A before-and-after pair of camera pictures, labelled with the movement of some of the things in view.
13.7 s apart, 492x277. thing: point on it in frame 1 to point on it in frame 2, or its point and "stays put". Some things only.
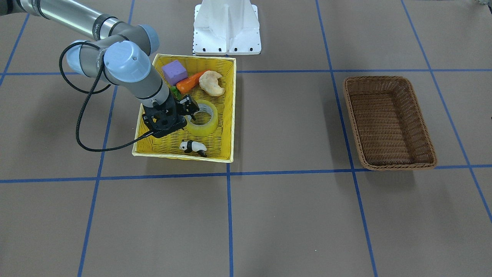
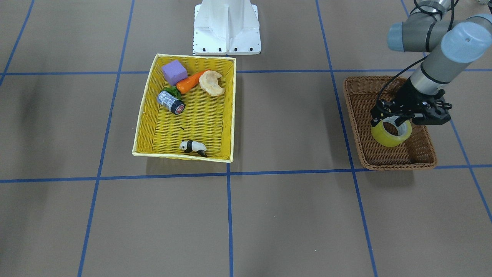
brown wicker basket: x=391 y=130 stays put
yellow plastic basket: x=211 y=81 stays put
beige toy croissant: x=208 y=81 stays put
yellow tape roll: x=205 y=105 to x=378 y=132
